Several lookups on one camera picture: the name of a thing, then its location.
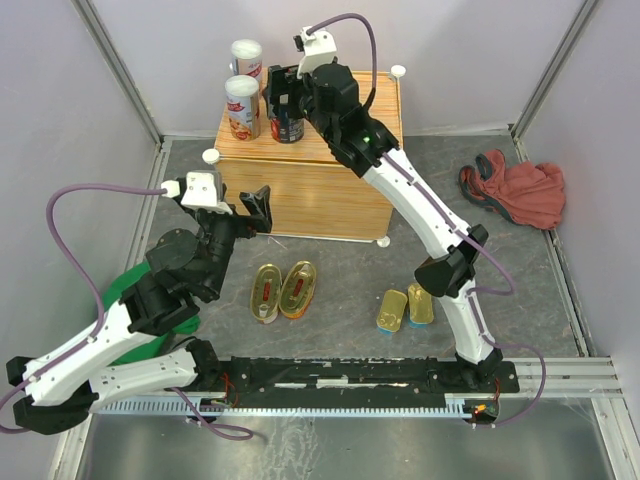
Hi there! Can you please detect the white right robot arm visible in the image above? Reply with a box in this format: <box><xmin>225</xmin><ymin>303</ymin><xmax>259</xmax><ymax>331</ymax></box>
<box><xmin>263</xmin><ymin>62</ymin><xmax>503</xmax><ymax>391</ymax></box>

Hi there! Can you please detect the gold rectangular tin right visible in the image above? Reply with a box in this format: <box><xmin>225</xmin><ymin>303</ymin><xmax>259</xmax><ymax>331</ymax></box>
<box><xmin>407</xmin><ymin>282</ymin><xmax>434</xmax><ymax>328</ymax></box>

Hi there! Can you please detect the gold rectangular tin left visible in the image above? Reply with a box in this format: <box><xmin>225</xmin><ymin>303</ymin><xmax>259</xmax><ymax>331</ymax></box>
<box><xmin>376</xmin><ymin>289</ymin><xmax>408</xmax><ymax>334</ymax></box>

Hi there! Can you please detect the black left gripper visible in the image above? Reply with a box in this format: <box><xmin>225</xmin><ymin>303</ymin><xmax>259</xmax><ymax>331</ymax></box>
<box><xmin>196</xmin><ymin>185</ymin><xmax>274</xmax><ymax>297</ymax></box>

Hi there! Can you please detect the green cloth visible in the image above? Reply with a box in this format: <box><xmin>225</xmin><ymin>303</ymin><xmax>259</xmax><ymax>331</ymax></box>
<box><xmin>102</xmin><ymin>262</ymin><xmax>200</xmax><ymax>366</ymax></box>

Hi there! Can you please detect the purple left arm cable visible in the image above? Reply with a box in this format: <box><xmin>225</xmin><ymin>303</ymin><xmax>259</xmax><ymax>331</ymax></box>
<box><xmin>0</xmin><ymin>182</ymin><xmax>256</xmax><ymax>441</ymax></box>

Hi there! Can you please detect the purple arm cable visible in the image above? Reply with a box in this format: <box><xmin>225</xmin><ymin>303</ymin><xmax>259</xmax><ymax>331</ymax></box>
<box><xmin>0</xmin><ymin>182</ymin><xmax>256</xmax><ymax>441</ymax></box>
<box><xmin>304</xmin><ymin>12</ymin><xmax>547</xmax><ymax>430</ymax></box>

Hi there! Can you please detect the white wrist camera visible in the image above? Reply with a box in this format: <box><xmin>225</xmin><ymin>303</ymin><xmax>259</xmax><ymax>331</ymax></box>
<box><xmin>293</xmin><ymin>27</ymin><xmax>337</xmax><ymax>79</ymax></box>
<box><xmin>161</xmin><ymin>171</ymin><xmax>232</xmax><ymax>215</ymax></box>

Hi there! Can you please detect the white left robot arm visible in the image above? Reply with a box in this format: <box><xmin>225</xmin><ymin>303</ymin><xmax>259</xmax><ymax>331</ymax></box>
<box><xmin>1</xmin><ymin>177</ymin><xmax>273</xmax><ymax>435</ymax></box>

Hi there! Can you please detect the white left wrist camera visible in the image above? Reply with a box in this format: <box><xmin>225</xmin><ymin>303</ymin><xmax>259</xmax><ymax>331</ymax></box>
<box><xmin>161</xmin><ymin>171</ymin><xmax>232</xmax><ymax>215</ymax></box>

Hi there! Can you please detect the gold rectangular tin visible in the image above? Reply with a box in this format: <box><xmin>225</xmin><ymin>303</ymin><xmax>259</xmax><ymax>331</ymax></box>
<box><xmin>376</xmin><ymin>289</ymin><xmax>408</xmax><ymax>334</ymax></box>
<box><xmin>407</xmin><ymin>282</ymin><xmax>434</xmax><ymax>328</ymax></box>

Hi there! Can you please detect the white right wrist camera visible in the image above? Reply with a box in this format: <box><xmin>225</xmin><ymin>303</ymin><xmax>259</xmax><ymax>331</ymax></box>
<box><xmin>293</xmin><ymin>27</ymin><xmax>337</xmax><ymax>79</ymax></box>

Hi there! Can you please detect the red cloth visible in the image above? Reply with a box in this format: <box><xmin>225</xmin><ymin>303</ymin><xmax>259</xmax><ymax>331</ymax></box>
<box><xmin>457</xmin><ymin>149</ymin><xmax>566</xmax><ymax>230</ymax></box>

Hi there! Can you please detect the red oval tin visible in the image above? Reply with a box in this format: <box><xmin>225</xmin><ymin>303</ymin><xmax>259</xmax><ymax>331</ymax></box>
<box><xmin>278</xmin><ymin>260</ymin><xmax>317</xmax><ymax>320</ymax></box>
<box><xmin>249</xmin><ymin>264</ymin><xmax>282</xmax><ymax>324</ymax></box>

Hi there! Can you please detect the tall white-lid can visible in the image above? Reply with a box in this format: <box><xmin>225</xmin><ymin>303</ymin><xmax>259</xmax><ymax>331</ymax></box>
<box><xmin>225</xmin><ymin>75</ymin><xmax>261</xmax><ymax>141</ymax></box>
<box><xmin>230</xmin><ymin>39</ymin><xmax>263</xmax><ymax>82</ymax></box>

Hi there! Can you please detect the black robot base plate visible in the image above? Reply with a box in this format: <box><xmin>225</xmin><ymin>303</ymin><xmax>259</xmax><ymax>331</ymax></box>
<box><xmin>184</xmin><ymin>357</ymin><xmax>520</xmax><ymax>405</ymax></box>

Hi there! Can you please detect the dark blue round can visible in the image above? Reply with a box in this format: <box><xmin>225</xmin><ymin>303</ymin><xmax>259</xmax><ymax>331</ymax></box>
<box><xmin>269</xmin><ymin>111</ymin><xmax>304</xmax><ymax>144</ymax></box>

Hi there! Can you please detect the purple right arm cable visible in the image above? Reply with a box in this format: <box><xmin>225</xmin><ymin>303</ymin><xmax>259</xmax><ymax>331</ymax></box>
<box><xmin>304</xmin><ymin>12</ymin><xmax>547</xmax><ymax>430</ymax></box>

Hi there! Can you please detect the wooden cube cabinet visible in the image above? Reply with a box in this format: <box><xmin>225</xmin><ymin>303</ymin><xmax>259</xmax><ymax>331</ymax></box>
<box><xmin>202</xmin><ymin>64</ymin><xmax>406</xmax><ymax>249</ymax></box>

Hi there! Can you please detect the light blue cable duct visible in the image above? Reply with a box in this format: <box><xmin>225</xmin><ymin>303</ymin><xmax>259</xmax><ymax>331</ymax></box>
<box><xmin>97</xmin><ymin>387</ymin><xmax>495</xmax><ymax>418</ymax></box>

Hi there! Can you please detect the red oval tin right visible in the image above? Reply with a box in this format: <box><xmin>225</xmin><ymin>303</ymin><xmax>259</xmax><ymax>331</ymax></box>
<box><xmin>278</xmin><ymin>260</ymin><xmax>317</xmax><ymax>320</ymax></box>

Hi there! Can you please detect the red oval tin left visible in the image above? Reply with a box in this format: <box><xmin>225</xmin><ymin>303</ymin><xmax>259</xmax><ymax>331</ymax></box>
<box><xmin>249</xmin><ymin>264</ymin><xmax>282</xmax><ymax>324</ymax></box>

